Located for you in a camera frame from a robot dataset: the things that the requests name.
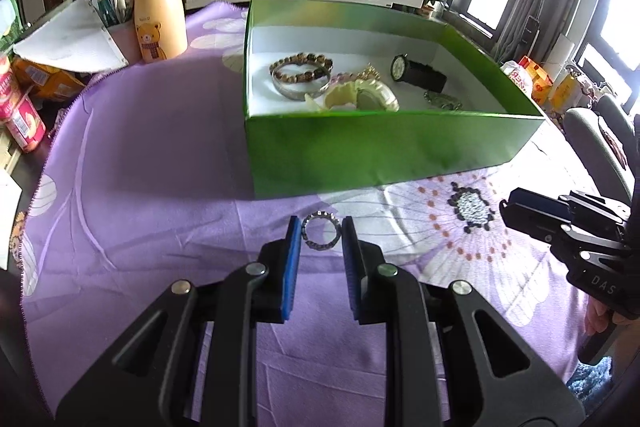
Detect small silver ring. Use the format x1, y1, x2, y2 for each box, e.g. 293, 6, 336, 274
301, 210, 343, 252

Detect silver bangle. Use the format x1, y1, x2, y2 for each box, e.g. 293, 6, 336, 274
269, 62, 331, 102

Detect green jade bracelet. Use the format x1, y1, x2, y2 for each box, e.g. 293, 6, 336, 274
423, 90, 464, 112

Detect cream white wristwatch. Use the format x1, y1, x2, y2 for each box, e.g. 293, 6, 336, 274
304, 79, 399, 113

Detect brown wooden bead bracelet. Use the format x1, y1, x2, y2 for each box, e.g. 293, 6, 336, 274
268, 51, 335, 84

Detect person right hand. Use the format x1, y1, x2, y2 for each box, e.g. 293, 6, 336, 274
584, 297, 639, 381

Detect grey chair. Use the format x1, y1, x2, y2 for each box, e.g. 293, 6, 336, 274
562, 94, 639, 205

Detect yellow red gift box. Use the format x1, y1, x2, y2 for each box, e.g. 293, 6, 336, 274
518, 55, 553, 106

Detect white plastic shopping bag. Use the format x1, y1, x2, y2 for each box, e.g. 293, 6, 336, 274
501, 61, 534, 98

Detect purple floral tablecloth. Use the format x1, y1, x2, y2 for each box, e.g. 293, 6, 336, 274
22, 3, 593, 407

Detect green cardboard box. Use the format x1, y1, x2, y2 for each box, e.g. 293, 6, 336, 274
244, 0, 544, 198

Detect yellow bear bottle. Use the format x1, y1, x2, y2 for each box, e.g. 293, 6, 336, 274
134, 0, 188, 63

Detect small floor potted plant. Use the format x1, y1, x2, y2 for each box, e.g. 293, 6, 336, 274
420, 0, 439, 18

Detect white paper sheet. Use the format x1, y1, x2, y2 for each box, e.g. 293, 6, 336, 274
13, 0, 128, 74

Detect pink snack can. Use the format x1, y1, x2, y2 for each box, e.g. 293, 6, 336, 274
0, 53, 46, 153

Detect pen holder with pens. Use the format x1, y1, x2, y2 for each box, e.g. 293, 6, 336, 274
90, 0, 141, 64

